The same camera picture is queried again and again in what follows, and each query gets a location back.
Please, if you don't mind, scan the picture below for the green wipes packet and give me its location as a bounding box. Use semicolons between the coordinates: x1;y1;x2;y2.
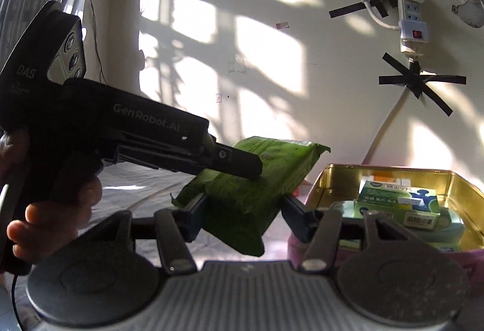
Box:
171;137;331;257

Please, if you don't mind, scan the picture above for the clear tape piece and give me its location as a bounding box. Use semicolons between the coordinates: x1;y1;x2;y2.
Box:
228;54;247;74

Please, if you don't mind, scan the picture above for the beige wall cable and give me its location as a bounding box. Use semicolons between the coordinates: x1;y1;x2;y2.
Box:
364;89;410;164

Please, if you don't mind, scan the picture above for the white socket cable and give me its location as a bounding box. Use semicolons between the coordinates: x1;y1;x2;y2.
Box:
363;0;402;31

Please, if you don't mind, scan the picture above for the person's left hand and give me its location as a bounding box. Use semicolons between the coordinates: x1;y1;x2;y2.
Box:
0;130;103;267

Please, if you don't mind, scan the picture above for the white power strip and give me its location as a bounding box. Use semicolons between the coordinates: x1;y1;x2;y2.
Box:
398;0;430;55

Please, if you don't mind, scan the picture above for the pink biscuit tin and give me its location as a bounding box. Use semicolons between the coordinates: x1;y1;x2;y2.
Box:
287;164;484;280

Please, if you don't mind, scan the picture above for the pale green box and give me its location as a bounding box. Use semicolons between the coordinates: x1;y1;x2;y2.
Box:
328;200;466;241

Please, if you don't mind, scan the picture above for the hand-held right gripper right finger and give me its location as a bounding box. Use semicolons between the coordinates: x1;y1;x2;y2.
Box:
282;194;429;273

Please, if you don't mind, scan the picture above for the green box with blue logo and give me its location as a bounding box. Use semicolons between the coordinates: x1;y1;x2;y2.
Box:
357;181;442;230

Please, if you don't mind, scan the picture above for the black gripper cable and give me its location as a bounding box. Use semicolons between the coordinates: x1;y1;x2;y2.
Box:
9;274;24;331

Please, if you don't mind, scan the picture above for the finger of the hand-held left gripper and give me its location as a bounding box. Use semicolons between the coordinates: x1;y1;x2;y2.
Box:
197;134;264;181

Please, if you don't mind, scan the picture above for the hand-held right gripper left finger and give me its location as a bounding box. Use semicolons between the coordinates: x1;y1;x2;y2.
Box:
82;192;208;275

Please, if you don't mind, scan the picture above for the thin dark wire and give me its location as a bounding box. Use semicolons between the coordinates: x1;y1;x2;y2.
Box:
85;0;110;83

